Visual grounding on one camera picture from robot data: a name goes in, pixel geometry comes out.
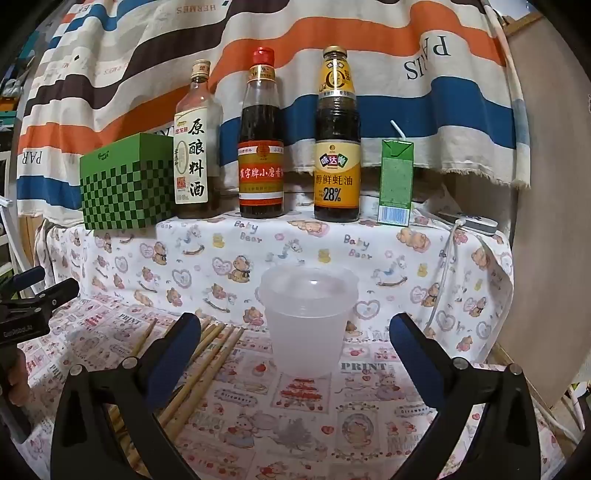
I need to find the green checkered box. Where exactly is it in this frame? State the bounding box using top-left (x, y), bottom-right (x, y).
top-left (79, 132), bottom-right (177, 232)

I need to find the person's left hand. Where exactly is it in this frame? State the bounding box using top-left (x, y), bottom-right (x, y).
top-left (4, 354), bottom-right (29, 404)

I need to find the cooking wine bottle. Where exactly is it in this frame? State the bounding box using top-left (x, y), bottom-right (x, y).
top-left (174, 59), bottom-right (223, 220)

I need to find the white shelf rack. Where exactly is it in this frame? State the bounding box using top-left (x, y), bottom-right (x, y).
top-left (0, 138), bottom-right (21, 278)

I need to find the clear plastic cup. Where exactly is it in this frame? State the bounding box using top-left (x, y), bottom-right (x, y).
top-left (256, 264), bottom-right (361, 377)

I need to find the white cable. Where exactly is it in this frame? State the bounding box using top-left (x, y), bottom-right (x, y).
top-left (424, 217), bottom-right (465, 330)

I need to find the bear print tablecloth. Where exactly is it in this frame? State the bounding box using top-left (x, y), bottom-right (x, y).
top-left (18, 194), bottom-right (566, 480)

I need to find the white power strip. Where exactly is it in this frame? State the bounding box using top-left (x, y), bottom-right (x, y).
top-left (436, 211), bottom-right (499, 236)

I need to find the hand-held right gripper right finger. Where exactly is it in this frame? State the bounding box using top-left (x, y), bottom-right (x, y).
top-left (389, 312), bottom-right (542, 480)

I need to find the green drink carton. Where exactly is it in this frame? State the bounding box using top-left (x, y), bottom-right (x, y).
top-left (378, 137), bottom-right (415, 227)

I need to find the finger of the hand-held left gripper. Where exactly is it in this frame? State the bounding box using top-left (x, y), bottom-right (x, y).
top-left (28, 278), bottom-right (80, 319)
top-left (0, 267), bottom-right (45, 301)

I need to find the bunch of bamboo chopsticks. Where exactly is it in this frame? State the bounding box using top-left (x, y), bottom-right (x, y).
top-left (106, 318), bottom-right (246, 464)

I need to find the striped cloth backdrop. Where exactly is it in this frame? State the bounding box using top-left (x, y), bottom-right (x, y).
top-left (16, 0), bottom-right (529, 217)

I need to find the red cap sesame oil bottle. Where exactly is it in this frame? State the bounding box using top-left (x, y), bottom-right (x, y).
top-left (237, 46), bottom-right (286, 219)

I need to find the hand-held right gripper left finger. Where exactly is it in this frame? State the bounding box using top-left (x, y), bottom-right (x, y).
top-left (51, 312), bottom-right (202, 480)

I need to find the oyster sauce bottle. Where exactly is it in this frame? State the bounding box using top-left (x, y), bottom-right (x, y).
top-left (313, 45), bottom-right (362, 223)

